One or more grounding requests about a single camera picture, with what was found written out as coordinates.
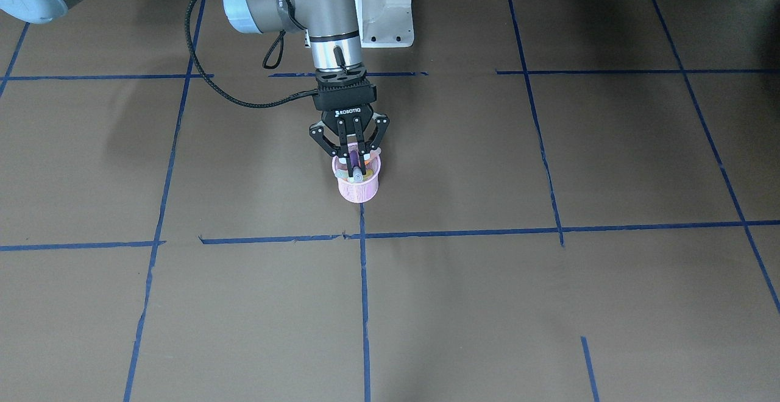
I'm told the white mounting column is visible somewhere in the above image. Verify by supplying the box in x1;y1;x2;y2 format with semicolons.
355;0;415;49

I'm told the orange highlighter pen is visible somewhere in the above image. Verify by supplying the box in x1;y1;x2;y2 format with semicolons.
363;149;381;175

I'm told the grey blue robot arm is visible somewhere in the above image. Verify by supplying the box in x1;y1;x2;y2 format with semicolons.
2;0;388;181

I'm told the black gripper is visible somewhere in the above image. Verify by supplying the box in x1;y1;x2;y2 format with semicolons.
310;68;390;174

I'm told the pink mesh pen holder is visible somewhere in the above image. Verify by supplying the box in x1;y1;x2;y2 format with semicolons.
331;158;380;204

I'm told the purple highlighter pen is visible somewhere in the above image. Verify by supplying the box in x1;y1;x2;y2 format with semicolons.
348;143;363;183

